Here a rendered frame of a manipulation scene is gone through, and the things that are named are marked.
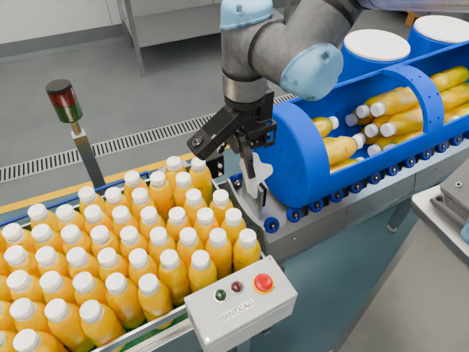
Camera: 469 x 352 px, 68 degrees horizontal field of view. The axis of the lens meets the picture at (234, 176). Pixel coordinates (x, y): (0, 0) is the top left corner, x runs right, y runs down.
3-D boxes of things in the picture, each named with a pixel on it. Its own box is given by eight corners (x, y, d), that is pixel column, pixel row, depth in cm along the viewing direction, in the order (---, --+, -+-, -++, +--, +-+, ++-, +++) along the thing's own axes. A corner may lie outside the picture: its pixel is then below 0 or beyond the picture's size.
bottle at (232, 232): (249, 248, 98) (251, 212, 86) (239, 268, 94) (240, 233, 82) (227, 239, 100) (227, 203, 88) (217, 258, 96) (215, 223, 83)
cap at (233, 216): (243, 215, 85) (244, 210, 84) (237, 227, 83) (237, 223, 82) (229, 209, 86) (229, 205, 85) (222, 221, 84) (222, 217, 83)
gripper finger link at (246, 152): (259, 177, 64) (246, 131, 62) (252, 180, 64) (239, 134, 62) (248, 174, 69) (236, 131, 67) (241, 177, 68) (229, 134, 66)
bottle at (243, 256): (241, 258, 96) (241, 223, 84) (262, 269, 93) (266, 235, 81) (228, 278, 92) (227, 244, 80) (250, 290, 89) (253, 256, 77)
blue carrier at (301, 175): (501, 131, 124) (553, 56, 104) (300, 229, 96) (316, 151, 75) (435, 93, 142) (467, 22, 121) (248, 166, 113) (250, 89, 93)
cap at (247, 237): (243, 230, 82) (244, 225, 81) (259, 237, 81) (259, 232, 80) (236, 242, 80) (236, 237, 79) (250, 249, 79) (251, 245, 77)
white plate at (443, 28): (427, 40, 154) (426, 43, 155) (490, 41, 153) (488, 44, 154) (406, 15, 173) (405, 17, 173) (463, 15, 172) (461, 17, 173)
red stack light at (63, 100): (79, 103, 92) (74, 91, 89) (54, 110, 90) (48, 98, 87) (74, 91, 96) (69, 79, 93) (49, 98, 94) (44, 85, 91)
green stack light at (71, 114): (85, 119, 96) (79, 104, 92) (61, 126, 94) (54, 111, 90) (80, 107, 100) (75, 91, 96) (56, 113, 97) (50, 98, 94)
